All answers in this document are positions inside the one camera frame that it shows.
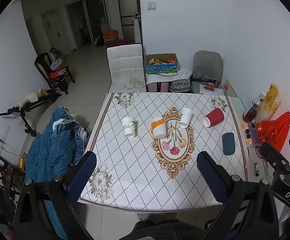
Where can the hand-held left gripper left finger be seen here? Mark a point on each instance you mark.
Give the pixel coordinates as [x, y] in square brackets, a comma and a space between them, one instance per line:
[83, 177]

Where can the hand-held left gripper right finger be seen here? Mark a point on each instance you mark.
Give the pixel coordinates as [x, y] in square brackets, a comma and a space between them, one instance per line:
[211, 177]

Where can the red paper cup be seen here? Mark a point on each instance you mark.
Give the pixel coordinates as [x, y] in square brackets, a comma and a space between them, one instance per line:
[214, 117]

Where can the plain white cup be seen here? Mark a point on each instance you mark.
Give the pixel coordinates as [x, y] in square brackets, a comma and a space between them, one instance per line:
[185, 117]

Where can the white cup with small print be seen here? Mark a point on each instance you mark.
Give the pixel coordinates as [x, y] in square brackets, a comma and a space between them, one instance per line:
[128, 128]

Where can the white cup with orange label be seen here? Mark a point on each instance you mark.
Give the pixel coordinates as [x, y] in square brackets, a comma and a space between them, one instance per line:
[158, 129]

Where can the orange plastic bag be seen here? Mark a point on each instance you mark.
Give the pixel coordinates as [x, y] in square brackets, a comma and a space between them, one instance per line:
[272, 132]

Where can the pink phone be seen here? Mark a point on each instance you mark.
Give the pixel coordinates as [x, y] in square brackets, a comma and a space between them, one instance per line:
[251, 135]

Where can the blue quilted blanket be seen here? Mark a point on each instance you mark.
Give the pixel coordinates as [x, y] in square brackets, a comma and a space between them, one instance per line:
[52, 152]

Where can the brown glass bottle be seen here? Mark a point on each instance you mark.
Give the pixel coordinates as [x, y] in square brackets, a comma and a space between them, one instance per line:
[250, 111]

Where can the yellow snack packet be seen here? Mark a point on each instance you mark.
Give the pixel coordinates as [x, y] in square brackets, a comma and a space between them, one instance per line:
[269, 103]

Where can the floral diamond-pattern tablecloth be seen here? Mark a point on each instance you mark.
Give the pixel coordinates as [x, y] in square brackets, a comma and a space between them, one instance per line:
[137, 170]

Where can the person's dark trousers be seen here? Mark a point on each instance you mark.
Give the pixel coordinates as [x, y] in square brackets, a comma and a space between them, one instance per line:
[165, 230]

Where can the black tripod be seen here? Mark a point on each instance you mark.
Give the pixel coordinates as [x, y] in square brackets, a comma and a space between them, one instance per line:
[27, 107]

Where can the dark patterned bag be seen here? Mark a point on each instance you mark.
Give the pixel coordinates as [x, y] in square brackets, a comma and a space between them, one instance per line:
[180, 85]

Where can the pink suitcase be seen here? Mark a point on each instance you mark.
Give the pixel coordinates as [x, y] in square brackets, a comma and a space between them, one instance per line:
[157, 87]

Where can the white cloth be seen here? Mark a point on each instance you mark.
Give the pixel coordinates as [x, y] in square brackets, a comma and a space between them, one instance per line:
[171, 76]

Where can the grey padded chair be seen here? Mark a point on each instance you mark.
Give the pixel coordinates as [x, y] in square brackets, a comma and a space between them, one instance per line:
[206, 66]

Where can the clothes pile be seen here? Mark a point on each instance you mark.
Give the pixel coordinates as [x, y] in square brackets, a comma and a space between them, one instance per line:
[58, 67]

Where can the white padded chair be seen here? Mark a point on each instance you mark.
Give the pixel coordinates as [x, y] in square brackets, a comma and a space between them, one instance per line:
[126, 67]

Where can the cardboard box with blue print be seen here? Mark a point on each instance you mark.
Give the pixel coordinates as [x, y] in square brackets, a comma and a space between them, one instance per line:
[163, 64]

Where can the orange cardboard box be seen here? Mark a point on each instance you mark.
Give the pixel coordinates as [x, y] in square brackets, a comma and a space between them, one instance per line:
[110, 34]

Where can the white wall switch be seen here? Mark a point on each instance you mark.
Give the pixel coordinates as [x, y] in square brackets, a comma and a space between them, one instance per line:
[151, 5]

